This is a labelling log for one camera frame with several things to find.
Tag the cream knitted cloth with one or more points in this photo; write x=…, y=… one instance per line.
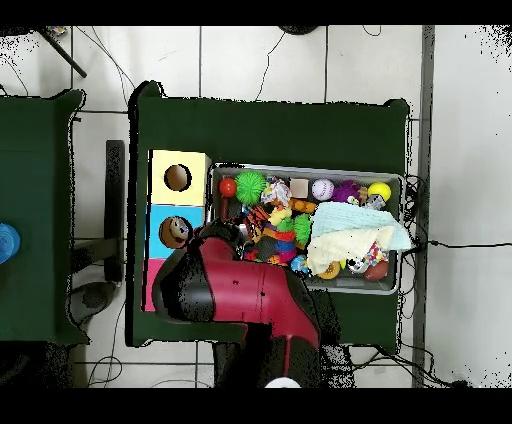
x=344, y=248

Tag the multicoloured patterned cloth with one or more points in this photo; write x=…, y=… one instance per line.
x=370, y=258

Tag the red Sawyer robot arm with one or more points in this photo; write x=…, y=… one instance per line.
x=248, y=292

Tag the wooden box with three holes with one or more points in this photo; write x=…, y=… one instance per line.
x=176, y=180

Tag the clear shallow mesh bin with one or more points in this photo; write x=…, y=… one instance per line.
x=384, y=286

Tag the tiger striped toy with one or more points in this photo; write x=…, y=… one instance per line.
x=256, y=218

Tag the green spiky ball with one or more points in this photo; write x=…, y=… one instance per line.
x=250, y=186

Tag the red maraca rattle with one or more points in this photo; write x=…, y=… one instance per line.
x=227, y=187

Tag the white baseball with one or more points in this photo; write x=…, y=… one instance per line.
x=323, y=189

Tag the dark green tablecloth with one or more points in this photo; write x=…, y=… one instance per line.
x=280, y=136

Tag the purple monster toy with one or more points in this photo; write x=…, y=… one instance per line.
x=346, y=193

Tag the orange toy ball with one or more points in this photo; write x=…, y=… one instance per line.
x=328, y=271

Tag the yellow ball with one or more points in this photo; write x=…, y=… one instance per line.
x=379, y=191

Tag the black panel stand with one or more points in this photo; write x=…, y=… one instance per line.
x=115, y=200

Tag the grey round stand base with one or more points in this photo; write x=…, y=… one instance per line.
x=96, y=298

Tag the dark green side cloth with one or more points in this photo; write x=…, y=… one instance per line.
x=40, y=160

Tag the black rod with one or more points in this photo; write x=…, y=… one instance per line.
x=64, y=54

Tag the blue round disc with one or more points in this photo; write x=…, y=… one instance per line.
x=6, y=244

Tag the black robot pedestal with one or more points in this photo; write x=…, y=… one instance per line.
x=228, y=366

